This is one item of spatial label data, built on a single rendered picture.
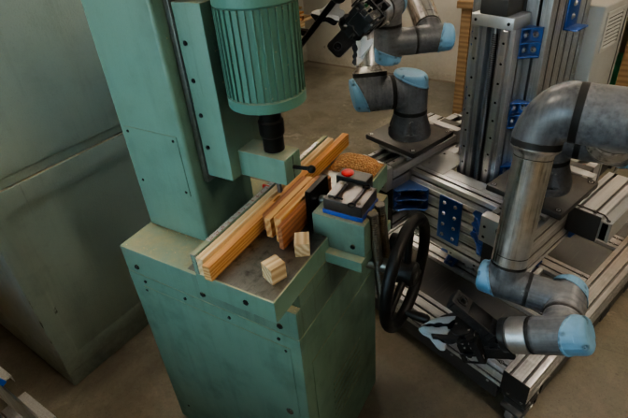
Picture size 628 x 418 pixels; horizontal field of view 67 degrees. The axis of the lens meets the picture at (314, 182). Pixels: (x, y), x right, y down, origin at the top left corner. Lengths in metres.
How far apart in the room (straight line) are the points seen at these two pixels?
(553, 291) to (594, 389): 1.02
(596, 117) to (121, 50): 0.98
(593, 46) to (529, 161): 0.81
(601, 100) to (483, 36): 0.64
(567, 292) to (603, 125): 0.35
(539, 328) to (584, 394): 1.04
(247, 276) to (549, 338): 0.61
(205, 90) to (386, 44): 0.52
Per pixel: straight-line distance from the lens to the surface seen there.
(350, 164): 1.35
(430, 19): 1.41
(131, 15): 1.12
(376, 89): 1.60
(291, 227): 1.10
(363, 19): 1.16
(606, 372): 2.18
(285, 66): 0.99
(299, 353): 1.20
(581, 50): 1.79
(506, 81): 1.54
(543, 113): 0.99
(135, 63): 1.17
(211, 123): 1.13
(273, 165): 1.12
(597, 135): 0.98
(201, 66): 1.08
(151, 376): 2.13
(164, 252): 1.34
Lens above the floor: 1.60
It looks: 32 degrees down
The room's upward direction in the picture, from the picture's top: 5 degrees counter-clockwise
